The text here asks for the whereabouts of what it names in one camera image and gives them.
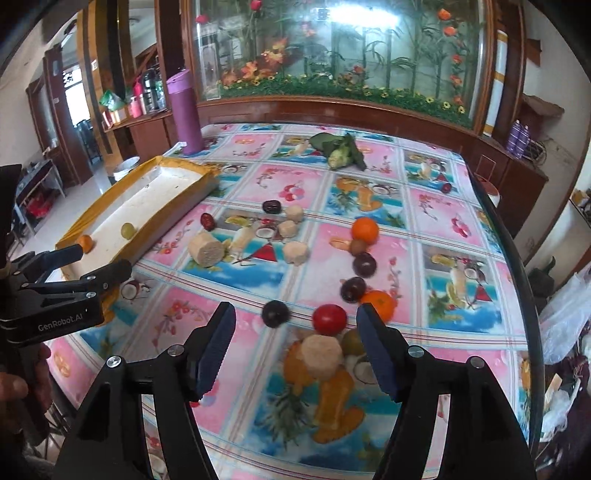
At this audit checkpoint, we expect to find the dark green round fruit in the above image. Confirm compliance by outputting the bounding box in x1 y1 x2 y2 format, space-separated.
341 329 368 357

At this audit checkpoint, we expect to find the red tomato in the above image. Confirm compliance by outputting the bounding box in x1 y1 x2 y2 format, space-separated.
312 304 348 336

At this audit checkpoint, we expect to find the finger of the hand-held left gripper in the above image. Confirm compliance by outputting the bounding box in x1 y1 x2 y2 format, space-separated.
10 243 86 280
22 259 134 297

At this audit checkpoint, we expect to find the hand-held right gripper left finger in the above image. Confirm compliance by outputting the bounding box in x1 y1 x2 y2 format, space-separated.
53 302 237 480

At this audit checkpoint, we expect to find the green bag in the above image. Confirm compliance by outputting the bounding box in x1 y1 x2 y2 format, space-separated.
98 89 126 112

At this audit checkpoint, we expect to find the white foam tray yellow tape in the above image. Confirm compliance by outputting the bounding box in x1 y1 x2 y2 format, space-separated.
54 155 221 326

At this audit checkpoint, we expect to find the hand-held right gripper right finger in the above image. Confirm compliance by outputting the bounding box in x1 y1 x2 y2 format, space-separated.
356 302 532 480

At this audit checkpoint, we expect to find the tall purple thermos bottle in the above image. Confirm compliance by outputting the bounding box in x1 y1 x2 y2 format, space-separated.
165 69 205 156

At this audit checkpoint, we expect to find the white plastic bag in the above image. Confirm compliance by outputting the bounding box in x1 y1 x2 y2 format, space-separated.
538 263 591 365

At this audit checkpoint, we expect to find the orange mandarin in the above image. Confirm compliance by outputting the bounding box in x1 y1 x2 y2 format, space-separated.
365 290 398 322
351 217 380 244

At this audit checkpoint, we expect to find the flower and bamboo glass panel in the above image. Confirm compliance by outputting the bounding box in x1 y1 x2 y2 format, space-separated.
182 0 490 130

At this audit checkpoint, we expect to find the red bag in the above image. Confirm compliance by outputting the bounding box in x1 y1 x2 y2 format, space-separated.
25 191 58 217

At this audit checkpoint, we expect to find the black thermos flask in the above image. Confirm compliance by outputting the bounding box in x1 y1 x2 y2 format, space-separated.
142 71 158 114

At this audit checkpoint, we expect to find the white bucket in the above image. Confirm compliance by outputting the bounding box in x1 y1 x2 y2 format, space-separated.
113 157 140 182

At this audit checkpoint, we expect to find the fruit print tablecloth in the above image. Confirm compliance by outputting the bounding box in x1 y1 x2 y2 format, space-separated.
44 121 532 480

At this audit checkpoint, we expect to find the dark dining table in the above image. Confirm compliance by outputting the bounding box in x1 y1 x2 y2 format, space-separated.
16 159 65 232

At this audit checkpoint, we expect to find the large beige cake roll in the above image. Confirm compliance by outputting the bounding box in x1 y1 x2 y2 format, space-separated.
187 231 225 267

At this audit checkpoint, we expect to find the corn in green husk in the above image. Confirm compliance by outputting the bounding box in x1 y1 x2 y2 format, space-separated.
308 132 369 172

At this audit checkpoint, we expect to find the dark purple plum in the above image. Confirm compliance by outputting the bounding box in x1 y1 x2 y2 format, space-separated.
353 253 378 278
340 277 367 304
261 300 291 329

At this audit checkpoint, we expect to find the person's left hand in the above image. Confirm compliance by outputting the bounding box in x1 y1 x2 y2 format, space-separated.
0 344 52 400

